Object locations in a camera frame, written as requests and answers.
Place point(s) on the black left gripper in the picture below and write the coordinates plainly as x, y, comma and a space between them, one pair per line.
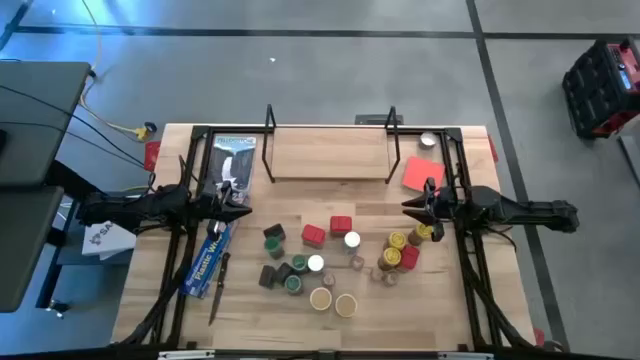
205, 207

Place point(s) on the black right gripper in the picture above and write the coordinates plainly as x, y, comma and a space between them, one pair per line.
452, 207

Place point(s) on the dark green spice tin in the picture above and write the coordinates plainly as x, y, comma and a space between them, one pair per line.
283, 272
267, 276
274, 231

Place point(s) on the glass jar with green lid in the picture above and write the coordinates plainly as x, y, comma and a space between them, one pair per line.
299, 262
293, 284
273, 246

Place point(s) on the spice jar with white lid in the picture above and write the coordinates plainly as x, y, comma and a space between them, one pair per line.
352, 240
315, 263

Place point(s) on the furikake jar with tan lid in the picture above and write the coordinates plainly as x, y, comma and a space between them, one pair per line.
320, 298
346, 305

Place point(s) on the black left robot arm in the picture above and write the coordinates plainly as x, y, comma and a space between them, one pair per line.
130, 207

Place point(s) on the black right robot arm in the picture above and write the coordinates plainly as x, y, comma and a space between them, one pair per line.
525, 210

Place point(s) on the dark jar with yellow lid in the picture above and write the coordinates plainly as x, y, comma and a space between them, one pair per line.
391, 257
396, 240
424, 231

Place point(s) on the red paper card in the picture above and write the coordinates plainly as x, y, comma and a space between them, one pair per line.
422, 172

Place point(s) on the red smoked paprika tin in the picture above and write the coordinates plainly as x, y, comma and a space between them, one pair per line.
313, 235
341, 225
410, 256

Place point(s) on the blue plastic wrap box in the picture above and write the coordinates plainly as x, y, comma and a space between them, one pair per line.
207, 265

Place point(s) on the small round silver tin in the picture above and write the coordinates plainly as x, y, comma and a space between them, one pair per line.
427, 140

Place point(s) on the small glass jar cork stopper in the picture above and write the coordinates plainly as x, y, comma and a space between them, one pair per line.
328, 280
377, 274
357, 262
391, 278

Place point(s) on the red clamp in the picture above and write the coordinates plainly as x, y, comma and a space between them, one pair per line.
493, 149
538, 336
152, 156

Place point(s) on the small black plug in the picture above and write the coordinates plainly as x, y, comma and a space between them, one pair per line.
150, 127

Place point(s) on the white printed box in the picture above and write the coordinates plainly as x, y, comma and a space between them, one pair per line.
107, 240

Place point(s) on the black desk foot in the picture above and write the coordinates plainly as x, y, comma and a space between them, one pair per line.
57, 308

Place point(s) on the black and red tool case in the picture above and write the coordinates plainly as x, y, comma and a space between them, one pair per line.
595, 90

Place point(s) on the gray desk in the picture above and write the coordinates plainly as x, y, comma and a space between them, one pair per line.
40, 125
25, 250

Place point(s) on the dark gray bracket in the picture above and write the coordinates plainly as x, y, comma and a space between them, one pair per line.
375, 120

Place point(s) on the silver metal bracket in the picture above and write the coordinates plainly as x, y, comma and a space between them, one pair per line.
185, 355
465, 356

